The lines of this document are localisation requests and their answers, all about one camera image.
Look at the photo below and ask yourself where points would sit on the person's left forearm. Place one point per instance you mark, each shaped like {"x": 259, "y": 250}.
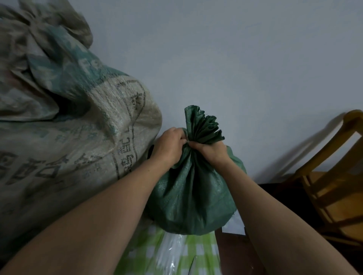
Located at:
{"x": 85, "y": 221}

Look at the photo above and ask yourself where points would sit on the person's right forearm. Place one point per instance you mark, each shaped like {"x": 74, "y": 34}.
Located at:
{"x": 280, "y": 226}

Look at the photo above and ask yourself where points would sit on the green white checkered cloth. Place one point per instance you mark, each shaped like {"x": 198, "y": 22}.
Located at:
{"x": 175, "y": 255}

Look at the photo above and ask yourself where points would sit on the person's right fingers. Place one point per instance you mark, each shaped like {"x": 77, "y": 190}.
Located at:
{"x": 198, "y": 147}

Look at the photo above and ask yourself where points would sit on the white paper sheet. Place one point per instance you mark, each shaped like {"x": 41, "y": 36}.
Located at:
{"x": 234, "y": 223}

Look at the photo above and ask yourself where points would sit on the clear plastic bag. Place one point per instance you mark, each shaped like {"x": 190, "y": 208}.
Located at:
{"x": 173, "y": 252}

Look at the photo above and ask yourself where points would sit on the large beige printed woven sack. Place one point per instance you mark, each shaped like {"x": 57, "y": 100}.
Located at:
{"x": 65, "y": 170}

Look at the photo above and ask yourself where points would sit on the person's left hand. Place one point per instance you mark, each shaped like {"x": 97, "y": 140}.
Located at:
{"x": 167, "y": 147}

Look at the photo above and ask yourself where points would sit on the green woven sack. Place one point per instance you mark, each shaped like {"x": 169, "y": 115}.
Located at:
{"x": 192, "y": 192}

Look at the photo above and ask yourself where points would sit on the person's left fingers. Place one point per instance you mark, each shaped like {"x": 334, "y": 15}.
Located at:
{"x": 181, "y": 137}

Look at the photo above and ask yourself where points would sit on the beige woven sack teal print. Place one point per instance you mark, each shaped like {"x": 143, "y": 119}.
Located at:
{"x": 42, "y": 62}

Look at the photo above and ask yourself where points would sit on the person's right hand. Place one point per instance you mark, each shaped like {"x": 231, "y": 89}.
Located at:
{"x": 212, "y": 153}

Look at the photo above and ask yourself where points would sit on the wooden chair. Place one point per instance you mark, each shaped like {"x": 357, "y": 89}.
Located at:
{"x": 334, "y": 181}

